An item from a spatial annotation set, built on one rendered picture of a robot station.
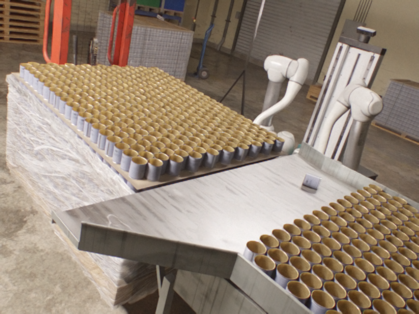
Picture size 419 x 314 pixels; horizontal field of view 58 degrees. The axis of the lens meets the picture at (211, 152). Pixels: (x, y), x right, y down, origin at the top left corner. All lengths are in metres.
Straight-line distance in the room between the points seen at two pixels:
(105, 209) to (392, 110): 7.80
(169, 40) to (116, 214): 6.12
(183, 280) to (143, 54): 5.89
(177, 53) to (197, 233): 6.34
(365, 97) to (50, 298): 2.20
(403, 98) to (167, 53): 4.82
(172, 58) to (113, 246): 6.46
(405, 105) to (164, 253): 7.81
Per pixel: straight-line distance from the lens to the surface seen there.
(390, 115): 8.81
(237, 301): 1.32
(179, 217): 1.45
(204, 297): 1.43
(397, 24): 10.65
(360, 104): 2.38
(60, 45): 2.93
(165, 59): 7.41
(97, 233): 1.21
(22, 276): 2.75
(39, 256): 2.88
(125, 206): 1.46
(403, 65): 10.50
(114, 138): 1.83
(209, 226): 1.45
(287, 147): 2.99
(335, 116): 2.54
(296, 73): 2.78
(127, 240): 1.20
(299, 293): 1.24
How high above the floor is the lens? 1.88
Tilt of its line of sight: 23 degrees down
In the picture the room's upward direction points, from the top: 14 degrees clockwise
